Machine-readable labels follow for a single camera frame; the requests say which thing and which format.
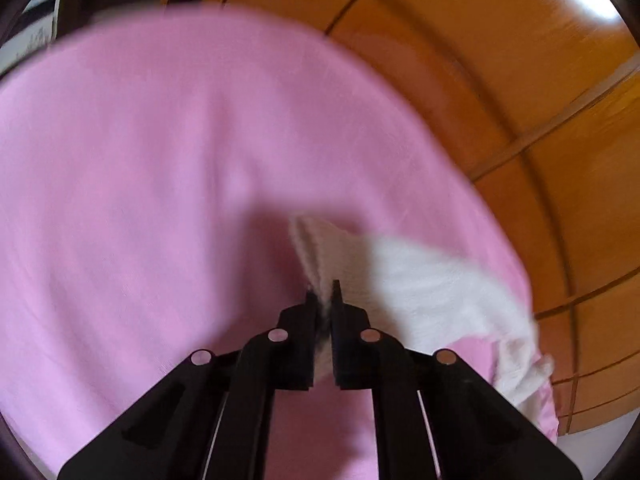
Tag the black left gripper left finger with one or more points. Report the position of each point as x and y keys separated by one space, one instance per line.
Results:
x=210 y=420

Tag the cream knitted sweater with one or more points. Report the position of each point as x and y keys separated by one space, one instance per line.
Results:
x=427 y=299

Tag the pink bed sheet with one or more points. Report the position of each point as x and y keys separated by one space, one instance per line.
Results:
x=150 y=169

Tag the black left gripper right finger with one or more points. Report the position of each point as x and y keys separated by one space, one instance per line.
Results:
x=434 y=416

